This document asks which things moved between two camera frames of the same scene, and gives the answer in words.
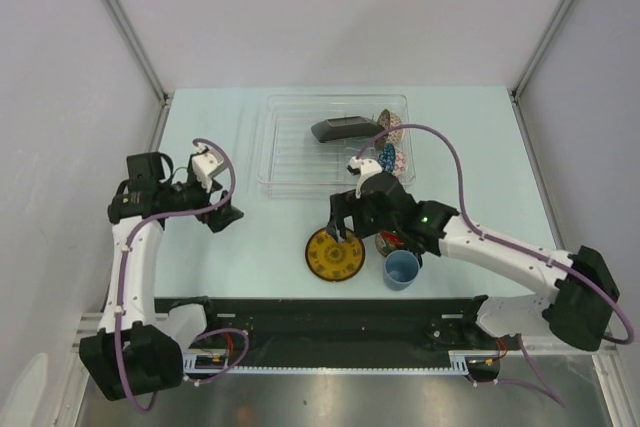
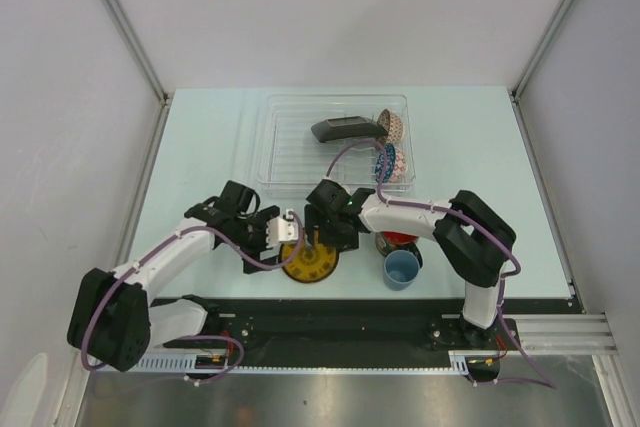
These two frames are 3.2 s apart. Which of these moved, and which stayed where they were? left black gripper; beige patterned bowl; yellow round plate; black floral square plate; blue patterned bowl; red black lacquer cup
Moved: left black gripper; yellow round plate
Stayed: black floral square plate; beige patterned bowl; red black lacquer cup; blue patterned bowl
